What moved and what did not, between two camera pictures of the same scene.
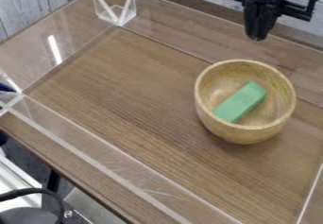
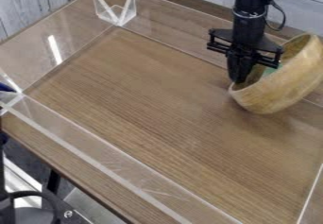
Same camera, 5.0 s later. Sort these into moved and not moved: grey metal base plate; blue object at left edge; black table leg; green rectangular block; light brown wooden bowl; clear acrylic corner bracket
Moved: light brown wooden bowl; green rectangular block
Not moved: black table leg; clear acrylic corner bracket; blue object at left edge; grey metal base plate
